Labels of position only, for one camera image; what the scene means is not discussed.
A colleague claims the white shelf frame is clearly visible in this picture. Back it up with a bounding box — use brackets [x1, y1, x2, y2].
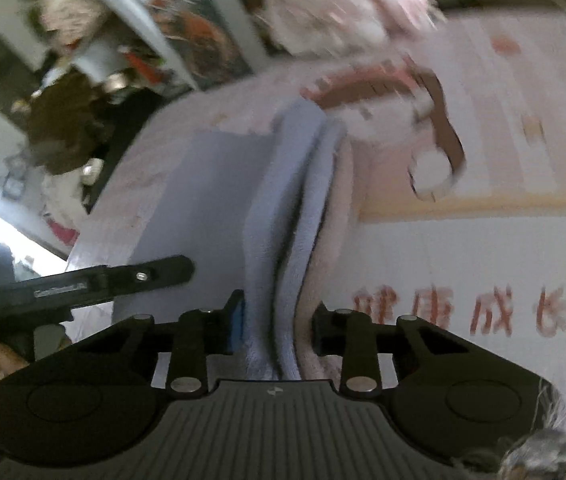
[60, 0, 274, 92]

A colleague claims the dark illustrated boxed book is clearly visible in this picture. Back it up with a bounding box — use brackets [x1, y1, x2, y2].
[148, 0, 260, 92]

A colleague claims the beige and lavender sweater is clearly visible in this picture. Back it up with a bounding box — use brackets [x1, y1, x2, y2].
[135, 97, 364, 386]

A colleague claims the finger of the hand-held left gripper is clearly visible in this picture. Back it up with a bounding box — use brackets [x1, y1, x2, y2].
[105, 255, 194, 295]

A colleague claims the white and pink plush toy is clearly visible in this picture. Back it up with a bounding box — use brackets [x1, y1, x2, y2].
[263, 0, 440, 57]

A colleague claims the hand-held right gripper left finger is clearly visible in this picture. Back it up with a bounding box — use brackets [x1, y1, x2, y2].
[70, 289, 246, 401]

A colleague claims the pink checked printed desk mat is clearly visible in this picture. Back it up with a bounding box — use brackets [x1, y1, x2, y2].
[68, 10, 566, 480]

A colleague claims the grey furry sleeve cuff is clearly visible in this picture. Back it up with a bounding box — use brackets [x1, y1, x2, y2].
[463, 375, 566, 480]

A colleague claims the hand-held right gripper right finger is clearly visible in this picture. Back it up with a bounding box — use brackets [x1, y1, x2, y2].
[313, 301, 490, 398]

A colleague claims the olive brown cloth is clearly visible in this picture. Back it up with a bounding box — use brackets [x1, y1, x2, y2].
[25, 72, 114, 177]

